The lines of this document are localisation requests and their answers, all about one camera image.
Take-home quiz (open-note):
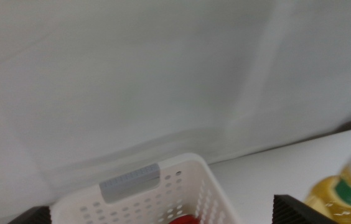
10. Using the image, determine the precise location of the yellow tea bottle white cap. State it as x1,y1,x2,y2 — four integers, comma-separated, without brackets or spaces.
302,145,351,224

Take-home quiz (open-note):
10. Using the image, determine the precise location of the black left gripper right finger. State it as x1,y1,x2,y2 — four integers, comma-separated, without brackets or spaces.
271,194,338,224

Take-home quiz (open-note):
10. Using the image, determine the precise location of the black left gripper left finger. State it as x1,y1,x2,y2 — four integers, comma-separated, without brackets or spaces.
7,205,52,224

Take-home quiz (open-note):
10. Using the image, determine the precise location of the red soda can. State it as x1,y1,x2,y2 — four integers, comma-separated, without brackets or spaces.
167,213,200,224

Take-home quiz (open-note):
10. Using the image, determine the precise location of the white cloth backdrop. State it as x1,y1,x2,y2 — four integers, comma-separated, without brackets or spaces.
0,0,351,218

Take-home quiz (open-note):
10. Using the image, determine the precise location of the white perforated plastic basket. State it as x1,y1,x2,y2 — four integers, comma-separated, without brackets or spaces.
49,152,241,224

